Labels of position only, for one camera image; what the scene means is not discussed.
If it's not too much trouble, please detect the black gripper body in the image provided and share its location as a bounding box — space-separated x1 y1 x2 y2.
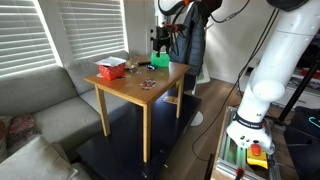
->
150 26 173 48

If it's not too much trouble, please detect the green plastic box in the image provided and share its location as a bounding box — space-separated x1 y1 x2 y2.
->
150 51 171 69

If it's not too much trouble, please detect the dark hanging jacket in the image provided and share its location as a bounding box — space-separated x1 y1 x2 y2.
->
169 1 218 78

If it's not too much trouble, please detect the small glass bowl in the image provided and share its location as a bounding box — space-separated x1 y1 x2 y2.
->
124 63 139 74

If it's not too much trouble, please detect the red and white candy pile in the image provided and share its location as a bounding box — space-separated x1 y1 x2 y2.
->
139 77 158 91

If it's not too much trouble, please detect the wooden side table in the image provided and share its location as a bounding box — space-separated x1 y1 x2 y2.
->
83 55 192 164

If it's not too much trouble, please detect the white crumpled paper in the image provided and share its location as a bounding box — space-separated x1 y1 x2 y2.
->
94 56 127 68

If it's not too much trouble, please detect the red gift box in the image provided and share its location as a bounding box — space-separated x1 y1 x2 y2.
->
97 63 127 81

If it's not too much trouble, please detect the narrow white window blind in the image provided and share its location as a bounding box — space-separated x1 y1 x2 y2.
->
56 0 127 61

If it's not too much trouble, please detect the white round floor base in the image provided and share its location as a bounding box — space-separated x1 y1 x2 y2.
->
190 111 205 127

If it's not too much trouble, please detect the grey fabric sofa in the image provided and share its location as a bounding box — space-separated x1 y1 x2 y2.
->
0 49 134 180

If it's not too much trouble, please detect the wide white window blind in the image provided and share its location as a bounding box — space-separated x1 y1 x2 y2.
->
0 0 58 78

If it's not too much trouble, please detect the black tripod stand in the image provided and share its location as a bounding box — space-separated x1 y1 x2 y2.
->
266 59 320 128

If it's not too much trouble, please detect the white media shelf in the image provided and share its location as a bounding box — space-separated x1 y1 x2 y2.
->
271 66 320 110

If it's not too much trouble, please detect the yellow emergency stop box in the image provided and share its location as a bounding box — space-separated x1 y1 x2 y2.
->
246 142 270 170

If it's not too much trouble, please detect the black television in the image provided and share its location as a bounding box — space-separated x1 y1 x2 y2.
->
298 36 320 71

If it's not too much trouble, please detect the red patterned pillow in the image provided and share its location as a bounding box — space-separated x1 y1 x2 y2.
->
7 113 42 145

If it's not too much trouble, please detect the grey sofa cushion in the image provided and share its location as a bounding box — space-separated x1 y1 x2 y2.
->
0 135 80 180

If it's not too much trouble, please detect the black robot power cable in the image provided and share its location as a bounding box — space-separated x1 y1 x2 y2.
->
191 8 279 163

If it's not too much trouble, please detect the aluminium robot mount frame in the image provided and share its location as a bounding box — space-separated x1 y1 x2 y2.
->
211 105 282 180

